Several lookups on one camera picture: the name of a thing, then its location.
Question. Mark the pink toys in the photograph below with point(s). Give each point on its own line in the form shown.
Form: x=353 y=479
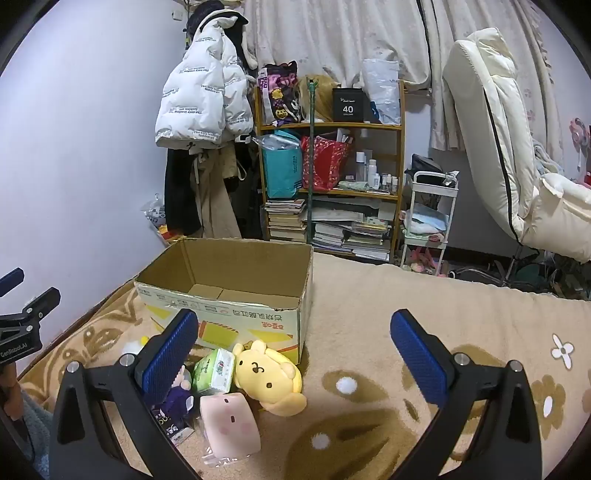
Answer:
x=422 y=261

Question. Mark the dark hanging garment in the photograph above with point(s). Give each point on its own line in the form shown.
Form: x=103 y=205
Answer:
x=249 y=194

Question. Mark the black hanging coat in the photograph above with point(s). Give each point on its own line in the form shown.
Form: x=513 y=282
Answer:
x=180 y=194

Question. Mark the small pink fan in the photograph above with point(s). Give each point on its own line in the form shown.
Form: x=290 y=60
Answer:
x=581 y=134

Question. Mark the yellow dog plush toy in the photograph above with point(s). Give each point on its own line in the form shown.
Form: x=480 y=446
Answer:
x=268 y=374

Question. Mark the purple printed bag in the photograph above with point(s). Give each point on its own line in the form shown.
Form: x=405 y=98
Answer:
x=277 y=92

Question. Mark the row of white bottles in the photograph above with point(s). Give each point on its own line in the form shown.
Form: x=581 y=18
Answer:
x=371 y=173

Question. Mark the wooden shelf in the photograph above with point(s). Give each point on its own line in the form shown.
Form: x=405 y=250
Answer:
x=341 y=125

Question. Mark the beige hanging trousers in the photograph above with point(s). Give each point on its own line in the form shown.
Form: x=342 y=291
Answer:
x=212 y=203

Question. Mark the pink swirl roll plush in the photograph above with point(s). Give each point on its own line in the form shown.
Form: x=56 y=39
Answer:
x=228 y=422

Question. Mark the green tissue pack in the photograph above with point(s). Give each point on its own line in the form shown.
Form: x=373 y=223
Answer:
x=212 y=371

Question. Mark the plastic bag of snacks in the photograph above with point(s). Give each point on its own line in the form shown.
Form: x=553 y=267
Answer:
x=154 y=214

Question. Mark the pile of books and papers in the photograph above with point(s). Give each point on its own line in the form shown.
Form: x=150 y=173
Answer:
x=351 y=230

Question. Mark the pale green pouch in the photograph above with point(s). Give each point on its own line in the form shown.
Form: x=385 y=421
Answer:
x=353 y=186

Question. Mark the purple plush toy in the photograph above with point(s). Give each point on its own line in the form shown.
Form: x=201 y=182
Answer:
x=178 y=397

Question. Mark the black bag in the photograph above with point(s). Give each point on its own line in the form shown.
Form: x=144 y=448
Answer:
x=422 y=164

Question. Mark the red gift bag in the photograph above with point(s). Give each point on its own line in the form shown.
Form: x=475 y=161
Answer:
x=330 y=161

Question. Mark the dark card packet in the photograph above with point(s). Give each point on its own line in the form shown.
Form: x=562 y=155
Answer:
x=173 y=427

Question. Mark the white and yellow plush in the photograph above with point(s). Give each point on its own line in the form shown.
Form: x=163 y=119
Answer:
x=134 y=346

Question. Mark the blue and white cloth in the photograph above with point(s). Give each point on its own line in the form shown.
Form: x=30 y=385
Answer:
x=425 y=221

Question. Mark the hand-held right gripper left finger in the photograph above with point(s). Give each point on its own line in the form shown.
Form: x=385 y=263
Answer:
x=166 y=355

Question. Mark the white plastic bag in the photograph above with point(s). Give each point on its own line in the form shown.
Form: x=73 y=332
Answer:
x=381 y=87

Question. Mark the teal paper bag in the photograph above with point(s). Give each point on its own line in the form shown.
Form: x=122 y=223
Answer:
x=281 y=170

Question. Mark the cream recliner chair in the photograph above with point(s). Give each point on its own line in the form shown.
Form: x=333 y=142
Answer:
x=480 y=115

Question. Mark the person's left hand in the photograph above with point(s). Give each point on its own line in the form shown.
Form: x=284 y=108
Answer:
x=11 y=397

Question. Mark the stack of old books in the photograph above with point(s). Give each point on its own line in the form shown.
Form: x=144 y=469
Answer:
x=286 y=221

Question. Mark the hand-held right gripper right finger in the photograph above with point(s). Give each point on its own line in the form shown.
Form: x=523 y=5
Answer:
x=418 y=355

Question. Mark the white trolley cart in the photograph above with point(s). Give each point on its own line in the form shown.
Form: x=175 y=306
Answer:
x=434 y=182

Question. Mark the green pole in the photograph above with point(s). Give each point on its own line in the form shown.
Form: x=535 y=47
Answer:
x=312 y=161

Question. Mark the beige floral blanket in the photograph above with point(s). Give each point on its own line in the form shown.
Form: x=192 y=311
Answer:
x=360 y=300

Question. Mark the white puffer jacket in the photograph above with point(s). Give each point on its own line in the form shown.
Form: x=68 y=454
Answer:
x=203 y=92

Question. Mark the printed cardboard box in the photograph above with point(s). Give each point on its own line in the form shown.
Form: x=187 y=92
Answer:
x=249 y=323

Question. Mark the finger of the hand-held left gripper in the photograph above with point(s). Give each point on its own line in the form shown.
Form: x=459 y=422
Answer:
x=41 y=302
x=11 y=280

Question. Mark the blonde wig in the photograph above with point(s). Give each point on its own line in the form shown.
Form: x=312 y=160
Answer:
x=328 y=97

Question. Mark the floral cream curtain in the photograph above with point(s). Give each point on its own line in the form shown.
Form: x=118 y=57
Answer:
x=323 y=37

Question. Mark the black box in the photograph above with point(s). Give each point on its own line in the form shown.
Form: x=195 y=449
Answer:
x=351 y=108

